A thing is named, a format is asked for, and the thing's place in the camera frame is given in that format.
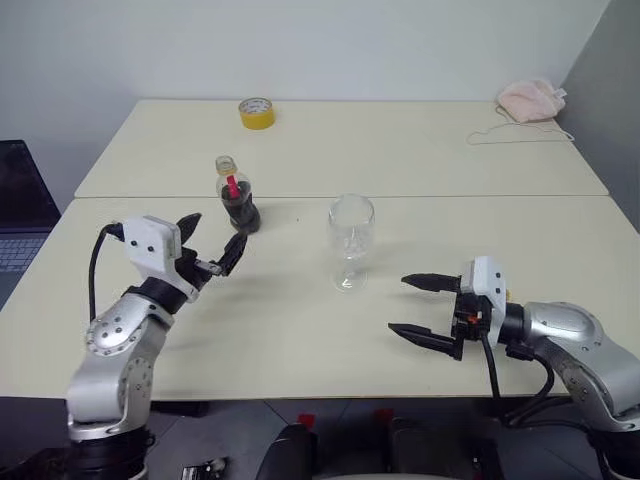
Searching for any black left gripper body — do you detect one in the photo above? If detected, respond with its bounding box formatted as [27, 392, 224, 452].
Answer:
[174, 247, 224, 296]

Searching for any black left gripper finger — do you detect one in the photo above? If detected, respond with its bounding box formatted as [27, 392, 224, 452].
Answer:
[175, 212, 204, 249]
[215, 230, 250, 278]

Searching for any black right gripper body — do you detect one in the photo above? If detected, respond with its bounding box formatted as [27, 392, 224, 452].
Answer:
[451, 291, 490, 362]

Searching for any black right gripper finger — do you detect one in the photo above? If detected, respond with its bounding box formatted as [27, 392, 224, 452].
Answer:
[400, 272, 464, 294]
[387, 322, 459, 359]

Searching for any plastic bottle with dark drink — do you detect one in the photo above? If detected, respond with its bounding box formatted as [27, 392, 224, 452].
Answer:
[213, 154, 262, 235]

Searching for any clear wine glass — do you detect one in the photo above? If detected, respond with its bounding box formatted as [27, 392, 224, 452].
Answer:
[327, 193, 376, 294]

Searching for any yellow tape roll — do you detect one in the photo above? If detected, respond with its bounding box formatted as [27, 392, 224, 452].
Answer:
[238, 96, 277, 131]

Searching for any dark laptop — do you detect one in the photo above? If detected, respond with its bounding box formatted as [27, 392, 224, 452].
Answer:
[0, 139, 62, 307]

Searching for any dark rounded shape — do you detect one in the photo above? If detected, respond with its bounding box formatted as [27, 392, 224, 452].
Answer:
[262, 422, 321, 480]

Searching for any pink cloth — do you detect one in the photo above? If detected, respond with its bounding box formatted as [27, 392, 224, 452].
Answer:
[495, 76, 568, 124]

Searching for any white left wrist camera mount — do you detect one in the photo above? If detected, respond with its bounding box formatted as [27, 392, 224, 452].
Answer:
[121, 215, 200, 304]

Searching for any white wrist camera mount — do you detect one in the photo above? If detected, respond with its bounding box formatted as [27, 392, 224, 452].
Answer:
[121, 215, 200, 304]
[459, 256, 509, 348]

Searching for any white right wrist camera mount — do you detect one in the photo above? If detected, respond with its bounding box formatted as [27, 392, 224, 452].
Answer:
[459, 256, 509, 348]

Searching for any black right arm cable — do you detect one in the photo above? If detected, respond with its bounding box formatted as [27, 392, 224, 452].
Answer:
[479, 332, 601, 431]

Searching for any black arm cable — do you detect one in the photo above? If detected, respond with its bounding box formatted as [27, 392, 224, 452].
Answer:
[88, 221, 126, 322]
[479, 332, 601, 431]

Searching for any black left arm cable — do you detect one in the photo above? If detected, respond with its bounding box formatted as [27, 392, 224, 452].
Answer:
[88, 221, 126, 322]

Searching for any thin wire clothes hanger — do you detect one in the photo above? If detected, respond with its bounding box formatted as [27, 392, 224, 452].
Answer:
[467, 115, 575, 148]

